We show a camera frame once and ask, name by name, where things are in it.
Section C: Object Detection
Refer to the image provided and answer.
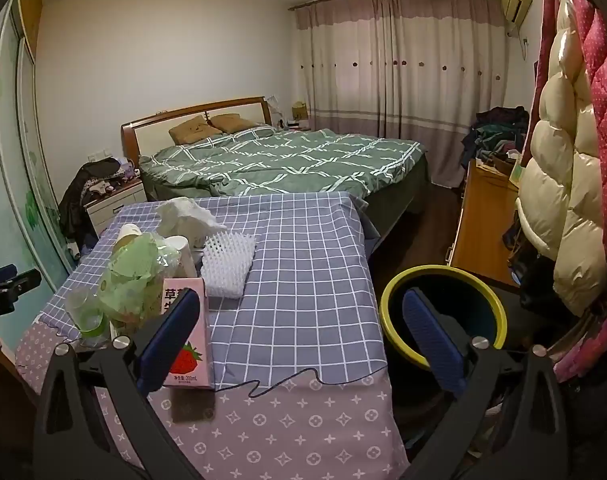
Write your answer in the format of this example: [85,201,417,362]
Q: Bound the green checked duvet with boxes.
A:
[138,127,429,199]

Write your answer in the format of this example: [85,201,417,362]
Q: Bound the white paper cup fruit print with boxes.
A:
[156,234,198,281]

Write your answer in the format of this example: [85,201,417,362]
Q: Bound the pink milk carton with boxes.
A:
[160,277,216,390]

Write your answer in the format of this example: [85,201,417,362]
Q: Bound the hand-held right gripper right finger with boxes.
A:
[401,286,573,480]

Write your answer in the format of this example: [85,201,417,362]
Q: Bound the pink clothing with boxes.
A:
[553,305,607,386]

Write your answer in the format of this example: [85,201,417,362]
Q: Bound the white nightstand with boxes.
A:
[83,180,146,238]

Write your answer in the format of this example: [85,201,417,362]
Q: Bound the black bin with yellow rim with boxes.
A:
[380,265,508,411]

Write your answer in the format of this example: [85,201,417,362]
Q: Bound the pink and white curtain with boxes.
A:
[294,0,507,188]

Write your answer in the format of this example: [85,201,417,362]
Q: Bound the plain brown pillow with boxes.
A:
[209,114,256,134]

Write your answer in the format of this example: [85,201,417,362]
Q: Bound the blue checked table cloth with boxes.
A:
[16,191,409,480]

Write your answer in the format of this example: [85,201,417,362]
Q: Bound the brown pillow with face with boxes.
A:
[168,116,223,144]

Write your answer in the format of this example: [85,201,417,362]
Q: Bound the red quilted dotted jacket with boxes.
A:
[536,0,607,286]

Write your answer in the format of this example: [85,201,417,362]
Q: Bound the white foam fruit net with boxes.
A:
[199,232,259,301]

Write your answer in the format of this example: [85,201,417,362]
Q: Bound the colourful small clothes pile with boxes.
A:
[114,157,144,186]

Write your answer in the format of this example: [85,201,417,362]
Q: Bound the pile of dark clothes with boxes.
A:
[461,106,531,171]

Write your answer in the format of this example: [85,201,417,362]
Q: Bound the dark jacket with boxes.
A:
[58,157,124,256]

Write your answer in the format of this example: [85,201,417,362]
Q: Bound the wooden bed with headboard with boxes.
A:
[120,96,431,241]

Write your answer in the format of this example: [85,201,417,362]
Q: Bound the clear plastic cup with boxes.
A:
[66,287,109,348]

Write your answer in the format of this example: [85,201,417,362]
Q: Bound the white puffy jacket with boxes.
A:
[513,0,607,318]

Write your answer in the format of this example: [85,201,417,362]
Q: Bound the sliding wardrobe door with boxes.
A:
[0,0,86,361]

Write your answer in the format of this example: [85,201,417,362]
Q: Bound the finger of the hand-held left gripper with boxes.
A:
[0,266,41,318]

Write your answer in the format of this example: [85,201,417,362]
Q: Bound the white tissue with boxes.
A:
[156,198,229,248]

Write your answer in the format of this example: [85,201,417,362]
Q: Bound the green plastic bag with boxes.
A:
[97,232,184,331]

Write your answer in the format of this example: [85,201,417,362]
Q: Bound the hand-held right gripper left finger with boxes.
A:
[33,287,204,480]

